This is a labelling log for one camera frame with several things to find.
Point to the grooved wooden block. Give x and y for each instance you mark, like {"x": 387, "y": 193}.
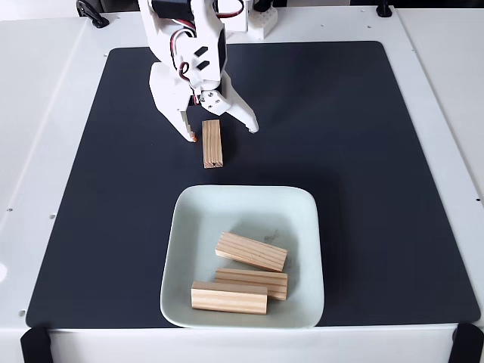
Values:
{"x": 251, "y": 251}
{"x": 227, "y": 300}
{"x": 212, "y": 143}
{"x": 272, "y": 281}

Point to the pale green square plate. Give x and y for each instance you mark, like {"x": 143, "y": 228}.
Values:
{"x": 196, "y": 227}

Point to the black rubber mat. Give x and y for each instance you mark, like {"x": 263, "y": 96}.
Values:
{"x": 113, "y": 189}

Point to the black table clamp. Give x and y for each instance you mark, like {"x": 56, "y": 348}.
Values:
{"x": 92, "y": 13}
{"x": 384, "y": 9}

